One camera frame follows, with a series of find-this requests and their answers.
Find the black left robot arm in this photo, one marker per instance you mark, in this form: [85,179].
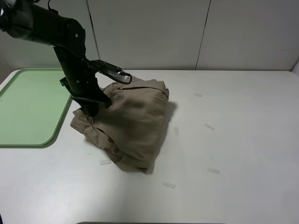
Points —
[22,19]

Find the green plastic tray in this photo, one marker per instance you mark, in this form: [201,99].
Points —
[33,105]

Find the clear tape strip front right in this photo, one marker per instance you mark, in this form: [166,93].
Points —
[212,170]

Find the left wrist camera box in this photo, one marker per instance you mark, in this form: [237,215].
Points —
[111,71]

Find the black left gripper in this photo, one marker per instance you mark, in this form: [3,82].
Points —
[80,79]

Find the khaki shorts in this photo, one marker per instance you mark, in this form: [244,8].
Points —
[131,131]

